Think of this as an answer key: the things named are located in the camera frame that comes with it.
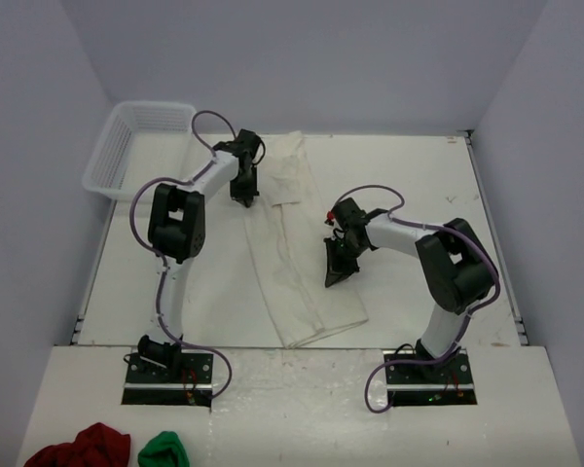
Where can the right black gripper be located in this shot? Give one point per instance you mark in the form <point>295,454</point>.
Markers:
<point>338,270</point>

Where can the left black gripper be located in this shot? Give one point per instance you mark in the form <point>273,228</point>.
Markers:
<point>245,197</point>

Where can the white t shirt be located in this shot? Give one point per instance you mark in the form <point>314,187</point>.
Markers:
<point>286,242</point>

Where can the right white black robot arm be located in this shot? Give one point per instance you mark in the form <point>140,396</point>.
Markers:
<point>459,273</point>

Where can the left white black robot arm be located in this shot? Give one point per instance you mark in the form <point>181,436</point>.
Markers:
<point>176,234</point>

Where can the white plastic basket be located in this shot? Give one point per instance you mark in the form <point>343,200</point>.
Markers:
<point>141,140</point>

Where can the green t shirt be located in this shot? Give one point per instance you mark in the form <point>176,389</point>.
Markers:
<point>164,450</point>

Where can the red t shirt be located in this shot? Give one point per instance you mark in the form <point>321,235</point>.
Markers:
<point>97,445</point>

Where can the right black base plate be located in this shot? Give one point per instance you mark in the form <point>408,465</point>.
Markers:
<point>450,384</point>

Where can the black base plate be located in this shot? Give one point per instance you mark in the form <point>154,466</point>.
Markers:
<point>450,384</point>
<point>150,384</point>

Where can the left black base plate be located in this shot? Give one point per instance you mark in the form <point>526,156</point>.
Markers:
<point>150,384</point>

